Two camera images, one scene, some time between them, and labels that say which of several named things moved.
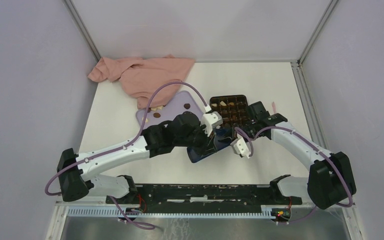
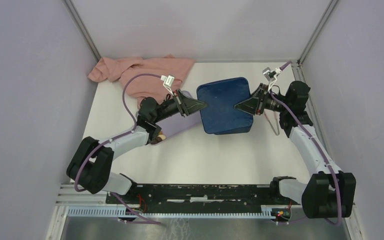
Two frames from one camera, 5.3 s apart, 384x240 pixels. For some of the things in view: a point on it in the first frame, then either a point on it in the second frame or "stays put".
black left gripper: [206, 139] -> [188, 105]
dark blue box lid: [222, 138] -> [220, 116]
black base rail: [205, 198] stays put
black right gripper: [236, 125] -> [254, 105]
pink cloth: [143, 76] stays put
